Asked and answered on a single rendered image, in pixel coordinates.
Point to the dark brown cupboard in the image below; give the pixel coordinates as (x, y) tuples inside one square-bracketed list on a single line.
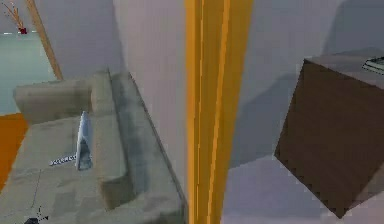
[(333, 133)]

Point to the tan wooden door frame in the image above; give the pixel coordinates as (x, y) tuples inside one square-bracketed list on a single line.
[(45, 41)]

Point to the grey flat device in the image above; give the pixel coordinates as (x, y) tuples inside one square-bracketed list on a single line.
[(376, 64)]

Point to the house plant in red pot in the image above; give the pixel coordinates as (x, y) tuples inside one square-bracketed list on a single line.
[(22, 30)]

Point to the yellow room door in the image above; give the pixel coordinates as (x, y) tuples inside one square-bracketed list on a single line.
[(213, 110)]

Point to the small black object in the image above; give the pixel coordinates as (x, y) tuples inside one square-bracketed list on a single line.
[(32, 220)]

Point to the grey beige sofa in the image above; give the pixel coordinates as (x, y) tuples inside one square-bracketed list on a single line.
[(140, 160)]

